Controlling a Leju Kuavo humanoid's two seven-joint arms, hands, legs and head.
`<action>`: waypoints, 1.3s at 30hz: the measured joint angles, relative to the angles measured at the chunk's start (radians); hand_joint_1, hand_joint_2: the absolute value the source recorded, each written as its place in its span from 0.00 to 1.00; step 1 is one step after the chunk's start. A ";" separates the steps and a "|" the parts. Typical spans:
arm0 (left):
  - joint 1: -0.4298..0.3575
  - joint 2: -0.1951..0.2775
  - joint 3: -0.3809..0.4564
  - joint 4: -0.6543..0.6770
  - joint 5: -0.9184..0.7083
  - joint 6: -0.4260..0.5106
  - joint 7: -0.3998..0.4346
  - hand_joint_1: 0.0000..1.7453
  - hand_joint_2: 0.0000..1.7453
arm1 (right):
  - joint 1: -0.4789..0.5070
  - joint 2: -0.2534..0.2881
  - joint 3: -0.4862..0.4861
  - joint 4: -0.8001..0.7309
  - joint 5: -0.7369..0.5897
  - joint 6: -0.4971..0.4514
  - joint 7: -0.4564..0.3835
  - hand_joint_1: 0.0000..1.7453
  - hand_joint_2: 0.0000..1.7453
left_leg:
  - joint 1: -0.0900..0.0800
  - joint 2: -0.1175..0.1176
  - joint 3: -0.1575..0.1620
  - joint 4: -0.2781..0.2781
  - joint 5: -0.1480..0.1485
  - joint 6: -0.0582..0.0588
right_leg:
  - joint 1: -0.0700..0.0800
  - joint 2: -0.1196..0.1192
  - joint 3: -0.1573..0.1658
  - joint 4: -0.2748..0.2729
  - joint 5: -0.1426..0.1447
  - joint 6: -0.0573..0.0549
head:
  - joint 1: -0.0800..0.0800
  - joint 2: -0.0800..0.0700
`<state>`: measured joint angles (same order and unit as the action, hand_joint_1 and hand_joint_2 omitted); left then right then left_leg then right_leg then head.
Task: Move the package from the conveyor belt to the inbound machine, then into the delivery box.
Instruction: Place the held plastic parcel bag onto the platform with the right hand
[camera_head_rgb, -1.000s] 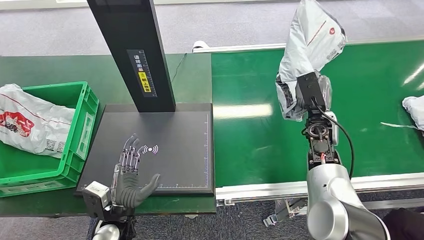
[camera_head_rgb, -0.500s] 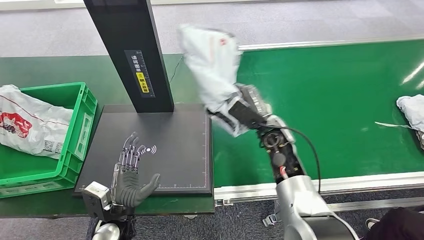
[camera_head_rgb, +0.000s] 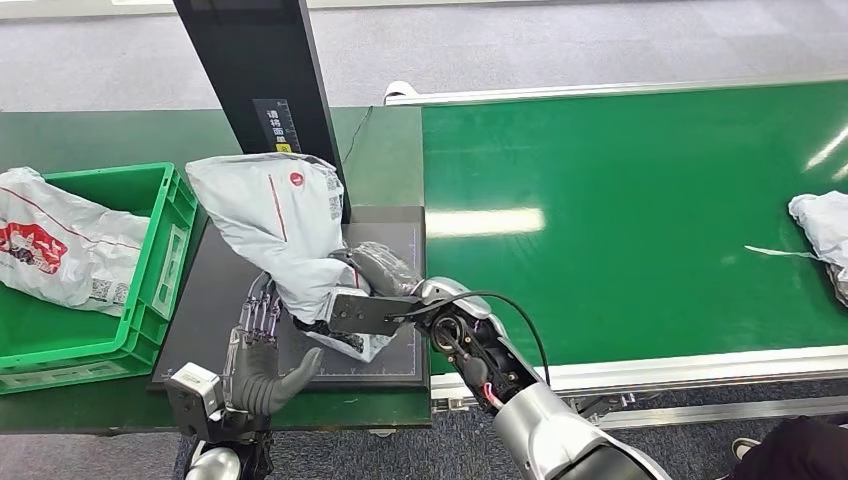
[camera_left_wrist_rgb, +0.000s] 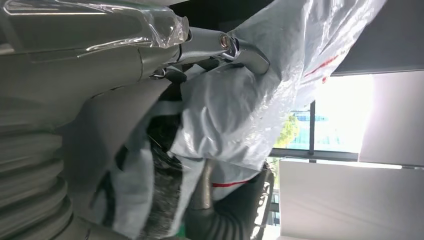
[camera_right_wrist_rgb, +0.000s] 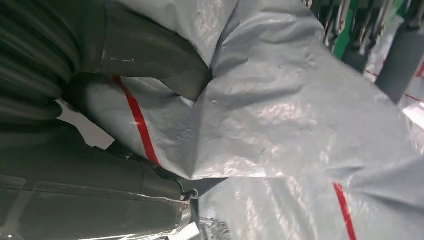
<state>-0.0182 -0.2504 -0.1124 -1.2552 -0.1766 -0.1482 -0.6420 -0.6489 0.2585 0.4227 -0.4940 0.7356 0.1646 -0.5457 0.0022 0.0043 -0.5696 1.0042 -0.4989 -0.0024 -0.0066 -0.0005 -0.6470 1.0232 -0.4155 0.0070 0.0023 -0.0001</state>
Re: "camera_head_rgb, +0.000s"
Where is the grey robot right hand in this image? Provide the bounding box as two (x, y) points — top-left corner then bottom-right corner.
(333, 241), (426, 299)

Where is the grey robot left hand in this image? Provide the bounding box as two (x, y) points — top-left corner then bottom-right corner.
(225, 271), (326, 419)

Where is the white mailer bag red stripe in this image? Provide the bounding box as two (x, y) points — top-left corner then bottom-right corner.
(184, 152), (400, 365)

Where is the black inbound scanner machine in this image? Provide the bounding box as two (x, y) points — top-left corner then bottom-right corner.
(148, 0), (429, 392)

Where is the green conveyor belt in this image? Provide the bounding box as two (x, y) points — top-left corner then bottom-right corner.
(421, 80), (848, 370)

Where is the aluminium conveyor support beam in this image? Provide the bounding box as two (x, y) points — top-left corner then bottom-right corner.
(569, 393), (848, 432)

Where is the green plastic crate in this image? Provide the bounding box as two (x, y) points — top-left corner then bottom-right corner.
(0, 162), (199, 397)

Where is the white mailer bag red print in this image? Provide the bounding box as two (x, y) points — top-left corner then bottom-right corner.
(0, 166), (151, 318)

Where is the white mailer bag black print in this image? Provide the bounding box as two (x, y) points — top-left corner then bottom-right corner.
(787, 190), (848, 308)

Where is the person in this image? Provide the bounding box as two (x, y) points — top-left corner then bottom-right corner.
(715, 413), (848, 480)

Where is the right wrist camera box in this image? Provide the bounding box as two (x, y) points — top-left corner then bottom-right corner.
(327, 291), (423, 338)

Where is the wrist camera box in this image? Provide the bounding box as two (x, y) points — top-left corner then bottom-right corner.
(164, 362), (228, 443)
(327, 291), (423, 338)

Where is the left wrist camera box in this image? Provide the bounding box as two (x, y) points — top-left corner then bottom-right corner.
(164, 362), (228, 443)

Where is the thin black table cable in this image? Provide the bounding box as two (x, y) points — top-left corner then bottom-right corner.
(341, 105), (375, 167)

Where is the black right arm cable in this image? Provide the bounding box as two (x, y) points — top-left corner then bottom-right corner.
(386, 290), (552, 390)

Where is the aluminium conveyor side rail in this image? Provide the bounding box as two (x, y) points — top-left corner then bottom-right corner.
(384, 72), (848, 107)
(430, 344), (848, 403)

